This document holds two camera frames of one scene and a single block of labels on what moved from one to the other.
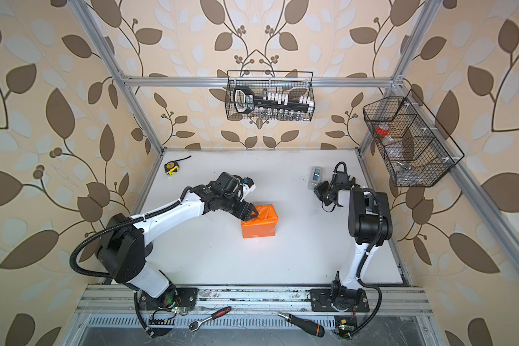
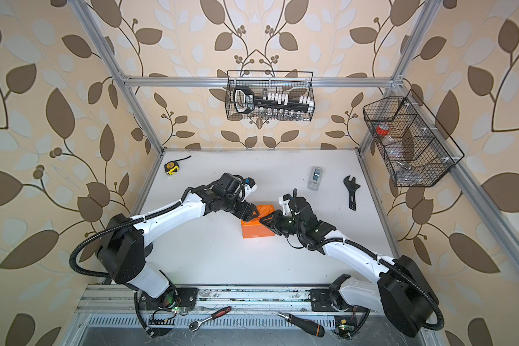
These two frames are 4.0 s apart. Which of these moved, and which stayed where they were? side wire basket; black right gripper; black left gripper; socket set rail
Moved: black right gripper
Stayed: socket set rail; side wire basket; black left gripper
